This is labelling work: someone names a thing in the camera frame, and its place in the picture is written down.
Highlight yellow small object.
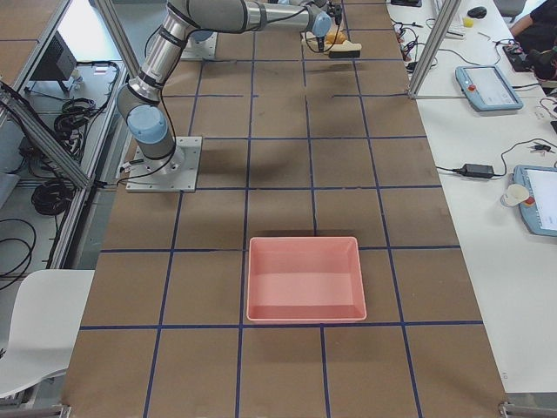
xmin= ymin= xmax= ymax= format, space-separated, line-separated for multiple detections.
xmin=462 ymin=17 xmax=473 ymax=28

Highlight white hand brush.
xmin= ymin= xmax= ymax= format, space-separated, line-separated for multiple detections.
xmin=302 ymin=37 xmax=362 ymax=59

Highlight pink plastic tray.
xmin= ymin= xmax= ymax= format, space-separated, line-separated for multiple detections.
xmin=246 ymin=236 xmax=367 ymax=324

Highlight upper teach pendant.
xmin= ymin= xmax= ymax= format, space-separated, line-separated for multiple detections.
xmin=454 ymin=65 xmax=523 ymax=112

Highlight teach pendant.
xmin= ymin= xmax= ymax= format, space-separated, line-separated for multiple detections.
xmin=513 ymin=165 xmax=556 ymax=237
xmin=454 ymin=65 xmax=523 ymax=112

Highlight black power brick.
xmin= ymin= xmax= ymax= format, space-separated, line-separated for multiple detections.
xmin=460 ymin=164 xmax=495 ymax=179

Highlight coiled black cables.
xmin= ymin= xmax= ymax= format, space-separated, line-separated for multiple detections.
xmin=30 ymin=176 xmax=82 ymax=217

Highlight person in black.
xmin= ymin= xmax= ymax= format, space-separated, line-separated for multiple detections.
xmin=511 ymin=0 xmax=556 ymax=80

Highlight aluminium frame column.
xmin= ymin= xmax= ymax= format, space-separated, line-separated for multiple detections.
xmin=407 ymin=0 xmax=461 ymax=99

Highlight black control box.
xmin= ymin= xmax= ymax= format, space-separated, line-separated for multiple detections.
xmin=30 ymin=31 xmax=77 ymax=82

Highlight black computer mouse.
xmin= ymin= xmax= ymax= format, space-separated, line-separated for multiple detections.
xmin=466 ymin=6 xmax=487 ymax=19

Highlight paper cup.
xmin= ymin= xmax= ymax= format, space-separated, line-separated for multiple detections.
xmin=500 ymin=183 xmax=530 ymax=207

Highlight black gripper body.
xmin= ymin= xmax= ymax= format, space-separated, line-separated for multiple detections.
xmin=326 ymin=2 xmax=342 ymax=22

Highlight white chair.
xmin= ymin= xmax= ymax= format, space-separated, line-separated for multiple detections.
xmin=1 ymin=269 xmax=95 ymax=398

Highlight lower teach pendant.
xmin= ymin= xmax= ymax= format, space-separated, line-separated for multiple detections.
xmin=513 ymin=165 xmax=556 ymax=237

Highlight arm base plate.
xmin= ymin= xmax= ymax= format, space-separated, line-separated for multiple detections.
xmin=125 ymin=137 xmax=203 ymax=192

